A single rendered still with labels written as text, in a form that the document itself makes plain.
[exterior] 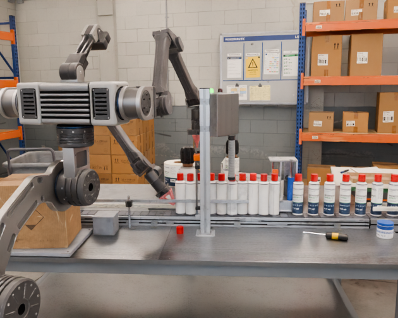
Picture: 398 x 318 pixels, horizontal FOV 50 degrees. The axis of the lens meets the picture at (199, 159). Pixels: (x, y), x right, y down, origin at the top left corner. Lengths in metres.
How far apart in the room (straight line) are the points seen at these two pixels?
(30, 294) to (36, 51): 6.74
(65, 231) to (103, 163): 3.85
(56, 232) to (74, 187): 0.31
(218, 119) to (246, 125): 4.65
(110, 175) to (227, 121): 3.86
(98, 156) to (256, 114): 2.42
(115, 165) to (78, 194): 4.01
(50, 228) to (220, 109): 0.87
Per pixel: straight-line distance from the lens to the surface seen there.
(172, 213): 2.15
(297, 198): 2.12
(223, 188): 2.08
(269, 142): 6.50
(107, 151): 5.63
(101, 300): 2.81
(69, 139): 1.61
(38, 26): 7.92
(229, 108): 1.94
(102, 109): 1.53
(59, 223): 1.86
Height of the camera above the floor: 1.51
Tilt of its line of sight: 10 degrees down
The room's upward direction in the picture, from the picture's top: 1 degrees counter-clockwise
